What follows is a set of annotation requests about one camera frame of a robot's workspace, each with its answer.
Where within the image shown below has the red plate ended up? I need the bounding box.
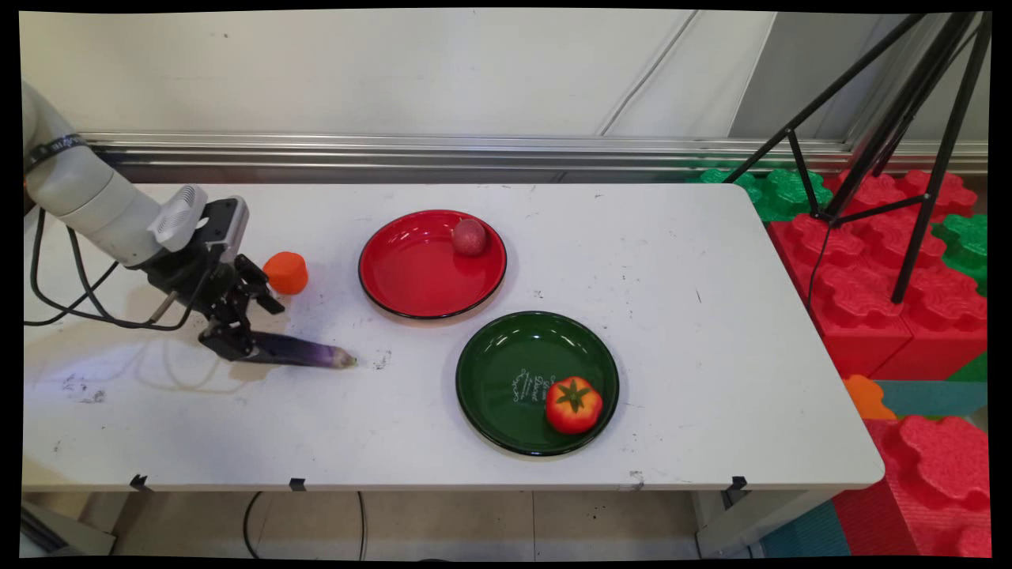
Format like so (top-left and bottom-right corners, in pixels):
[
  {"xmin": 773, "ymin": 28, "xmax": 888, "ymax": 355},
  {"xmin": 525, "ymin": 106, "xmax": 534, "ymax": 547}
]
[{"xmin": 358, "ymin": 209, "xmax": 508, "ymax": 320}]

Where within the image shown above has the large red foam block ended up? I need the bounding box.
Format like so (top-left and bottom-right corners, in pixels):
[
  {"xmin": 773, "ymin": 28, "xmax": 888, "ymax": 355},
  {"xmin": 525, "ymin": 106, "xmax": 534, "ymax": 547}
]
[{"xmin": 833, "ymin": 415, "xmax": 993, "ymax": 559}]

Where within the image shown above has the white table leg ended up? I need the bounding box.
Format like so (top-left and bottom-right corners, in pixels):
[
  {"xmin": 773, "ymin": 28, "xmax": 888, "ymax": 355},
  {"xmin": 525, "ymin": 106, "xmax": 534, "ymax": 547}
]
[{"xmin": 694, "ymin": 490, "xmax": 840, "ymax": 559}]

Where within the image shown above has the silver metal wall rail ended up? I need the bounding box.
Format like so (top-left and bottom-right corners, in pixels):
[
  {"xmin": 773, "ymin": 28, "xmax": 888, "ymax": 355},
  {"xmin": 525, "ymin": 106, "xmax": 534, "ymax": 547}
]
[{"xmin": 79, "ymin": 133, "xmax": 989, "ymax": 176}]

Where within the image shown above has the thin black tripod cable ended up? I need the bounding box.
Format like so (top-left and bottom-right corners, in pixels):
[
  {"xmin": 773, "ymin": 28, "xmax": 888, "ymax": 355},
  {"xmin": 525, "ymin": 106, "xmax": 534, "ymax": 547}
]
[{"xmin": 806, "ymin": 224, "xmax": 833, "ymax": 311}]

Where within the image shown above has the orange foam block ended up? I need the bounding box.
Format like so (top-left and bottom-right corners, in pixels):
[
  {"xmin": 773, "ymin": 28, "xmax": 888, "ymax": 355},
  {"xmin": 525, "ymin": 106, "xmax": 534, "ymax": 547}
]
[{"xmin": 842, "ymin": 374, "xmax": 898, "ymax": 421}]

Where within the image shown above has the white vented wrist mount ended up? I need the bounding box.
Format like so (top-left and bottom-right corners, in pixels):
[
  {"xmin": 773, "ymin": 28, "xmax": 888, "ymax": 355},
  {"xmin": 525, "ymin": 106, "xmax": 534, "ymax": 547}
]
[{"xmin": 148, "ymin": 184, "xmax": 209, "ymax": 253}]

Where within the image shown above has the green foam block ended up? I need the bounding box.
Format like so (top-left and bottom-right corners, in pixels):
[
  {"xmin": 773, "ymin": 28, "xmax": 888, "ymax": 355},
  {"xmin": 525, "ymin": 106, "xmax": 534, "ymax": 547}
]
[
  {"xmin": 931, "ymin": 213, "xmax": 989, "ymax": 297},
  {"xmin": 686, "ymin": 162, "xmax": 835, "ymax": 223}
]

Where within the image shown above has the grey metal stand base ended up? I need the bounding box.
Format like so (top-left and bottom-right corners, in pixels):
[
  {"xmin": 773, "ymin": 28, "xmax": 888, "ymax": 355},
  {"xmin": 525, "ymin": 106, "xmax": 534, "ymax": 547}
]
[{"xmin": 20, "ymin": 494, "xmax": 116, "ymax": 559}]

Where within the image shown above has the teal foam mat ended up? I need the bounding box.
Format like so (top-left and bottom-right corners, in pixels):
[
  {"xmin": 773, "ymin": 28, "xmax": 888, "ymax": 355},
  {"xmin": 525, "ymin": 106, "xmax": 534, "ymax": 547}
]
[{"xmin": 874, "ymin": 379, "xmax": 989, "ymax": 420}]

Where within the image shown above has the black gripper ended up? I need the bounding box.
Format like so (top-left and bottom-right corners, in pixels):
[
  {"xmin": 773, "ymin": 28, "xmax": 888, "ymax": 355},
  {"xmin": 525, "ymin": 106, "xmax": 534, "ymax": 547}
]
[{"xmin": 142, "ymin": 248, "xmax": 286, "ymax": 363}]

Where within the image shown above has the red toy ball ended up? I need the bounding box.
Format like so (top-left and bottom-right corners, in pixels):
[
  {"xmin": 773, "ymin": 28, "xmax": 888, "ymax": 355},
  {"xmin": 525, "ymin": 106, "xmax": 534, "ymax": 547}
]
[{"xmin": 451, "ymin": 218, "xmax": 489, "ymax": 257}]

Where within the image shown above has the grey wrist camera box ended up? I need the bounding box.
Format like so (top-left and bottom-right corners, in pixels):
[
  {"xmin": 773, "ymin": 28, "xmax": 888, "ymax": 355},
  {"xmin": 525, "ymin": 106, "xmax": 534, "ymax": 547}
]
[{"xmin": 194, "ymin": 197, "xmax": 249, "ymax": 262}]

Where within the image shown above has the red toy tomato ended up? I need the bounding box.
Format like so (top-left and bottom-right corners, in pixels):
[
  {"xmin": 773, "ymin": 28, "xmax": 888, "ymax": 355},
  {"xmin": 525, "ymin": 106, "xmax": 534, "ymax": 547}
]
[{"xmin": 545, "ymin": 376, "xmax": 604, "ymax": 435}]

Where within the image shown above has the purple toy eggplant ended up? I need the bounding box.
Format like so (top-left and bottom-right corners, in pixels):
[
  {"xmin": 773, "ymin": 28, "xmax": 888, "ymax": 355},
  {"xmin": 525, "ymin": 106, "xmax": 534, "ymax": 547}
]
[{"xmin": 240, "ymin": 331, "xmax": 358, "ymax": 370}]

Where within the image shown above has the black tripod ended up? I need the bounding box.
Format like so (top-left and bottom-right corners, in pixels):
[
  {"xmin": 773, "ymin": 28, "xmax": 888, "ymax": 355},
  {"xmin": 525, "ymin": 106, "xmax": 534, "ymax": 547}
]
[{"xmin": 723, "ymin": 12, "xmax": 993, "ymax": 305}]

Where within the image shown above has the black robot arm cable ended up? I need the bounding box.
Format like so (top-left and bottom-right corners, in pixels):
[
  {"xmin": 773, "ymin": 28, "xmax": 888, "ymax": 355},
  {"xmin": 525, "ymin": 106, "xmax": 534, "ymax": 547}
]
[{"xmin": 24, "ymin": 207, "xmax": 216, "ymax": 332}]

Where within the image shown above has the green plate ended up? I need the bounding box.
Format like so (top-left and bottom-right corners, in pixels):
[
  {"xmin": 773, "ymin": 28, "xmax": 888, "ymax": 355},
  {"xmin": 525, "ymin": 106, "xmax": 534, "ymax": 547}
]
[{"xmin": 455, "ymin": 311, "xmax": 620, "ymax": 458}]

